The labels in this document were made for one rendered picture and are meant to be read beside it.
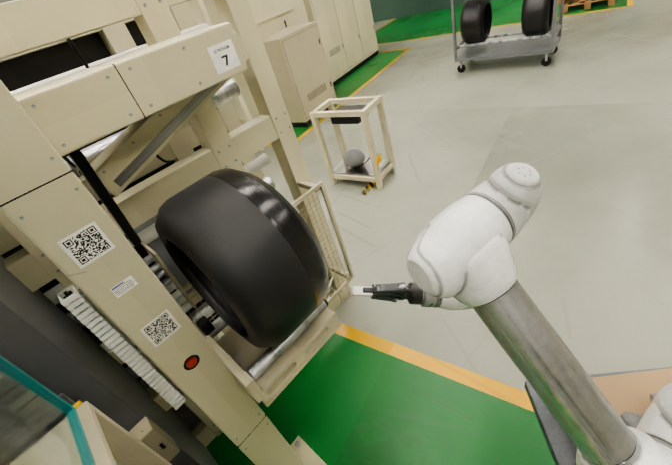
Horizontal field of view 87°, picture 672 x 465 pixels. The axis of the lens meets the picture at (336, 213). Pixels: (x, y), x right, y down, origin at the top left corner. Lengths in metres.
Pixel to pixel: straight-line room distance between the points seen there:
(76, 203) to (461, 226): 0.76
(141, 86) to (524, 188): 0.99
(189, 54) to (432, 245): 0.90
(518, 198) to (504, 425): 1.42
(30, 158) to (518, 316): 0.94
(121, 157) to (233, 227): 0.51
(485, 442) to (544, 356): 1.22
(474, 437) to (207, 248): 1.50
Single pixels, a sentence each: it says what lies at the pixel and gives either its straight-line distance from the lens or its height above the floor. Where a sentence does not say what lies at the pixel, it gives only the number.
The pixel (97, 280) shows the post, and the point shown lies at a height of 1.43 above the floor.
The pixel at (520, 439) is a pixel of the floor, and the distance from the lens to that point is 1.99.
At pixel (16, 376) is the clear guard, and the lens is 0.87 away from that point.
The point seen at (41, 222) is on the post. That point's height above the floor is 1.60.
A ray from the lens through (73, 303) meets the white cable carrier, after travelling 0.96.
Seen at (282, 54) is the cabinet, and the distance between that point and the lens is 5.21.
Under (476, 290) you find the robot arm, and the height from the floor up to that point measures 1.31.
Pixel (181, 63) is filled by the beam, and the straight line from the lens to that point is 1.20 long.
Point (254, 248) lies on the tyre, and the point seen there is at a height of 1.33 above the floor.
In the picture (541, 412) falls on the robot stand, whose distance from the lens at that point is 1.33.
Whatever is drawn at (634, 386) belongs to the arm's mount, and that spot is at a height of 0.73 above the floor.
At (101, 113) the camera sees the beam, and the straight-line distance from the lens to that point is 1.13.
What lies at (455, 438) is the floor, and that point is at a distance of 1.98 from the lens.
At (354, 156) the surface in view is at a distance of 3.52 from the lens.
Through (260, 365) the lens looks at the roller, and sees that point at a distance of 1.21.
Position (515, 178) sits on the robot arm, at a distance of 0.75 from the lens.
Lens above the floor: 1.84
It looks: 34 degrees down
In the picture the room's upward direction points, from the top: 18 degrees counter-clockwise
